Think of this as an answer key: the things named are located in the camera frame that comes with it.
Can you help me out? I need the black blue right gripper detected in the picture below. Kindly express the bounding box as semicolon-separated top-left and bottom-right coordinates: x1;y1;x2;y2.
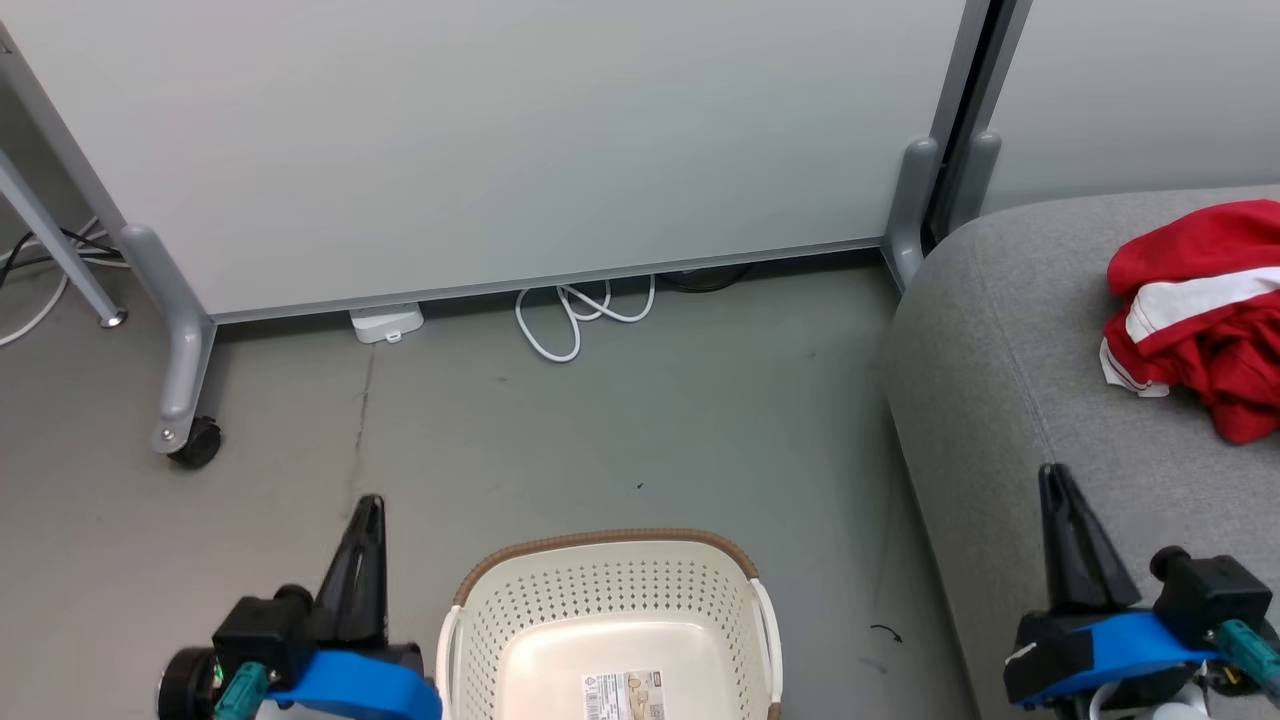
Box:
1003;463;1222;710

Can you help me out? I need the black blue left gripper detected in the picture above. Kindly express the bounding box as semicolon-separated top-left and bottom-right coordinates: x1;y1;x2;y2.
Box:
158;495;443;720

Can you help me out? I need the red clothing with white stripes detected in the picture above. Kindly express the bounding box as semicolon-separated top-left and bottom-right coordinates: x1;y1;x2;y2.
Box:
1100;200;1280;446

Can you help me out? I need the cream perforated laundry basket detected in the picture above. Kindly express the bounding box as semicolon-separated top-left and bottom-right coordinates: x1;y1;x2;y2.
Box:
436;528;783;720

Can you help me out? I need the grey fabric sofa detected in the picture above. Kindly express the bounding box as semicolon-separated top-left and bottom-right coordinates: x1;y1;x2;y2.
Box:
882;185;1280;720

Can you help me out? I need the black caster wheel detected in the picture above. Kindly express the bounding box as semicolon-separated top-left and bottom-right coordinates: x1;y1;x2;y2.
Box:
168;418;224;470

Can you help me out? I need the white power adapter box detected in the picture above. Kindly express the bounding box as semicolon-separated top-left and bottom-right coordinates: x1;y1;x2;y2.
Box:
349;303;425;345

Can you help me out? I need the long grey partition foot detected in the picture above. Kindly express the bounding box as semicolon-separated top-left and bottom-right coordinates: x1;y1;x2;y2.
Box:
120;225;219;456

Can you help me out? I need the short grey partition foot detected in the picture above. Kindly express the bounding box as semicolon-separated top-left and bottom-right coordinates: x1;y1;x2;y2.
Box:
945;130;1004;237
882;137;944;294

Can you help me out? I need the grey metal table leg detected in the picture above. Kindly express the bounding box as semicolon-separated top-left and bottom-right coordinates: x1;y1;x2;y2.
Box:
0;150;129;330

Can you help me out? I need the small white partition panel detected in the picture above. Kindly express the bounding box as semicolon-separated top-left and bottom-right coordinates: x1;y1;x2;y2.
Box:
985;0;1280;217

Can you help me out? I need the large white partition panel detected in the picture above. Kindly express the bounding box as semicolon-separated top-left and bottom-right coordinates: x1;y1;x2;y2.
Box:
0;0;991;327

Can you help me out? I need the black left arm cable teal plug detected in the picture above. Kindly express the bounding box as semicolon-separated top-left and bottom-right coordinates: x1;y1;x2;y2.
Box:
213;662;272;720

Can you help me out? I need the black arm cable teal plug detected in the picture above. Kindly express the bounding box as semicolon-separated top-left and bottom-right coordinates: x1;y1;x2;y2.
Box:
1215;620;1280;697
213;662;272;720

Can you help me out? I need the black right arm cable teal plug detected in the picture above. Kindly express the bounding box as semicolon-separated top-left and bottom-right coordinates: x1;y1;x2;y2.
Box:
1215;620;1280;697

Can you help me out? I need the looped white cable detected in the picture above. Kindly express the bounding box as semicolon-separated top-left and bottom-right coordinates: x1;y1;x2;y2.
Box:
515;275;658;364

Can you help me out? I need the thin white floor cable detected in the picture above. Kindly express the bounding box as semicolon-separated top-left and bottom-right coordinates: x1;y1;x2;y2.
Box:
0;215;126;349

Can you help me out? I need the thin black floor cable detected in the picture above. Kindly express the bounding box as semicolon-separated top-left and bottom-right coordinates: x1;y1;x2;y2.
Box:
0;228;121;292

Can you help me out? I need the thick black cable under partition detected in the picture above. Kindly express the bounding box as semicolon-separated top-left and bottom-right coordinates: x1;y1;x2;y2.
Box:
655;262;757;295

